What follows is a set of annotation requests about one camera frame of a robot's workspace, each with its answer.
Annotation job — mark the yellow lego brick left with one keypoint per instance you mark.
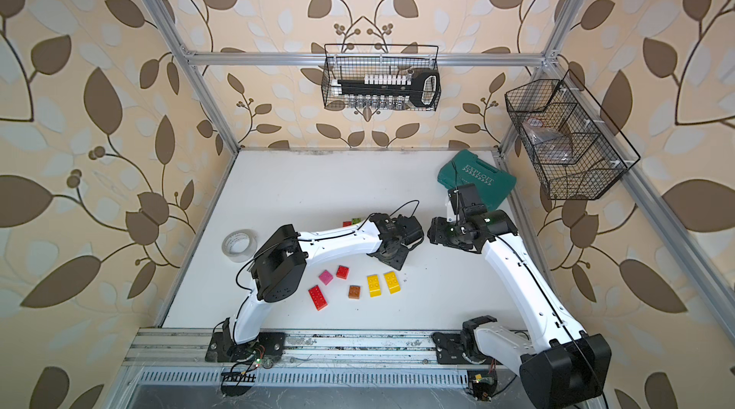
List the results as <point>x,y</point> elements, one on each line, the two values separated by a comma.
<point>373,284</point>

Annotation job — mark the right wall wire basket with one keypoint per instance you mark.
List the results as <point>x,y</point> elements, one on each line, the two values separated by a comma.
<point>577,150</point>

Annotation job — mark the right circuit board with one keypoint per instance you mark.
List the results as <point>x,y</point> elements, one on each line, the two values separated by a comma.
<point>482,386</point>

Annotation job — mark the left circuit board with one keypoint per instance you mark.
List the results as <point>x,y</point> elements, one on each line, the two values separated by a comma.
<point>240,377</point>

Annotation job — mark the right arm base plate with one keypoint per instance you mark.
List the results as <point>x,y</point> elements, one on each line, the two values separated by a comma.
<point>449,349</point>

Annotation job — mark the yellow lego brick right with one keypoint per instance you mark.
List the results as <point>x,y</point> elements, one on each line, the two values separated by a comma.
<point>392,282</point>

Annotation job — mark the clear plastic bag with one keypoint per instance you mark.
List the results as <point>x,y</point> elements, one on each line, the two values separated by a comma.
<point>549,145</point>

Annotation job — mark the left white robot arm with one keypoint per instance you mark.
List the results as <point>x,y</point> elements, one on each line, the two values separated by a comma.
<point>277,267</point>

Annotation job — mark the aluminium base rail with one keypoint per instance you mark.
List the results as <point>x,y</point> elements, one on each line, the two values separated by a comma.
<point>340,358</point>

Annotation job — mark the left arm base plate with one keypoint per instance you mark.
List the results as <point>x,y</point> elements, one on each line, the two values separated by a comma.
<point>268,345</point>

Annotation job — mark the circuit board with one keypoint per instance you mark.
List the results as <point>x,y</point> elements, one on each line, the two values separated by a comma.
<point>240,377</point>
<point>482,386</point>

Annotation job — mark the green plastic tool case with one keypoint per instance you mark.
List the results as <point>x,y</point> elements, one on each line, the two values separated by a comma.
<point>494,185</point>

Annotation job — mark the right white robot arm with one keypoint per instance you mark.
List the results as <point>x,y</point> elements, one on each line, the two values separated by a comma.
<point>559,364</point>

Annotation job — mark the orange lego brick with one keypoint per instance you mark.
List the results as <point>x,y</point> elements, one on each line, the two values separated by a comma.
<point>354,292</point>

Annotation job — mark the white tape roll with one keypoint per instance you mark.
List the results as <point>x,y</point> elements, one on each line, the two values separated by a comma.
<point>240,246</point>

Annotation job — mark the back wall wire basket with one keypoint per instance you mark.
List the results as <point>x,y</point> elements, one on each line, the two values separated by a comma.
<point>355,60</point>

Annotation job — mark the long red lego front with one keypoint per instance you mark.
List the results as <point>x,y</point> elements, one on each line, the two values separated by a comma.
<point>317,297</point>

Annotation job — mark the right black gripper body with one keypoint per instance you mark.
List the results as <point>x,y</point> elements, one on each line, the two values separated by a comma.
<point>449,232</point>

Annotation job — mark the small red lego brick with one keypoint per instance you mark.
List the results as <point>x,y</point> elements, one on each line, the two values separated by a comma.
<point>342,272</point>

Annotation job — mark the black socket set holder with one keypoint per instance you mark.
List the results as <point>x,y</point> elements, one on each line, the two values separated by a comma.
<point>420,89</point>

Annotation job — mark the yellow lego brick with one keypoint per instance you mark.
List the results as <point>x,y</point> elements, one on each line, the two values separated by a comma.
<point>373,284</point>
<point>392,282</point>

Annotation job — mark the wall wire basket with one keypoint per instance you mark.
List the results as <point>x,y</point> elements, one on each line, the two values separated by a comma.
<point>355,60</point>
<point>577,150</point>

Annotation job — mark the pink lego brick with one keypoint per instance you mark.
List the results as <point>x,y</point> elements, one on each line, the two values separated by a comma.
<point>326,277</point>

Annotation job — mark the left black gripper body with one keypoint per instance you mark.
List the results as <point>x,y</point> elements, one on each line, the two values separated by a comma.
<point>396,259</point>

